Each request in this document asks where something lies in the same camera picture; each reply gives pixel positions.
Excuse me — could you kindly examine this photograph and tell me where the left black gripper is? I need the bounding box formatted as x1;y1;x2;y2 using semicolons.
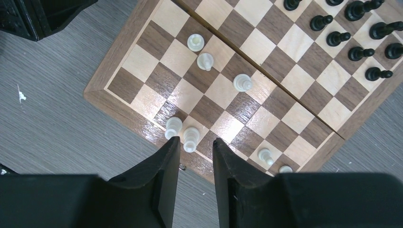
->
0;0;97;42

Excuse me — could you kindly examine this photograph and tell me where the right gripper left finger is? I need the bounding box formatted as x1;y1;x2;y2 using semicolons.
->
94;136;180;228

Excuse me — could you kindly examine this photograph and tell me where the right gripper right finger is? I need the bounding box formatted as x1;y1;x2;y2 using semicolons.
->
212;138;290;228

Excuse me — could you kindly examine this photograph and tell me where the white chess piece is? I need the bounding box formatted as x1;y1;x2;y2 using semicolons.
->
183;127;200;153
258;148;274;166
278;165;293;173

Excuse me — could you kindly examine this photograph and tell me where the wooden chess board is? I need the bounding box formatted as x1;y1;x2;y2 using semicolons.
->
83;0;403;181

